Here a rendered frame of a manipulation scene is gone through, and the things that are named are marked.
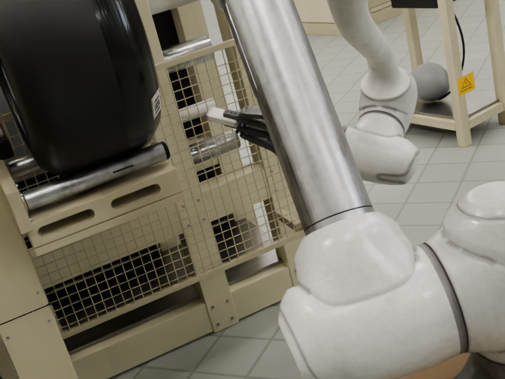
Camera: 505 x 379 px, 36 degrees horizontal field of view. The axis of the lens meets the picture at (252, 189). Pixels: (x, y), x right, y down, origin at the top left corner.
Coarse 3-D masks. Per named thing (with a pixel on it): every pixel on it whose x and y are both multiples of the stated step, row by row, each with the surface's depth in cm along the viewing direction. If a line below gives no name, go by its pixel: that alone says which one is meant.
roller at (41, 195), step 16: (160, 144) 179; (112, 160) 176; (128, 160) 176; (144, 160) 177; (160, 160) 179; (80, 176) 173; (96, 176) 174; (112, 176) 175; (32, 192) 170; (48, 192) 171; (64, 192) 172; (32, 208) 171
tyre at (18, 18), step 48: (0, 0) 152; (48, 0) 152; (96, 0) 154; (0, 48) 155; (48, 48) 151; (96, 48) 155; (144, 48) 161; (48, 96) 154; (96, 96) 158; (144, 96) 164; (48, 144) 162; (96, 144) 166; (144, 144) 179
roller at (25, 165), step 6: (24, 156) 196; (30, 156) 196; (12, 162) 194; (18, 162) 195; (24, 162) 195; (30, 162) 195; (36, 162) 196; (12, 168) 194; (18, 168) 194; (24, 168) 195; (30, 168) 196; (36, 168) 197; (12, 174) 194; (18, 174) 195; (24, 174) 197
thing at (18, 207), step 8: (0, 160) 188; (0, 168) 182; (0, 176) 176; (8, 176) 175; (8, 184) 169; (16, 184) 173; (8, 192) 164; (16, 192) 164; (8, 200) 164; (16, 200) 164; (16, 208) 165; (24, 208) 166; (16, 216) 165; (24, 216) 166; (24, 224) 166; (24, 232) 167
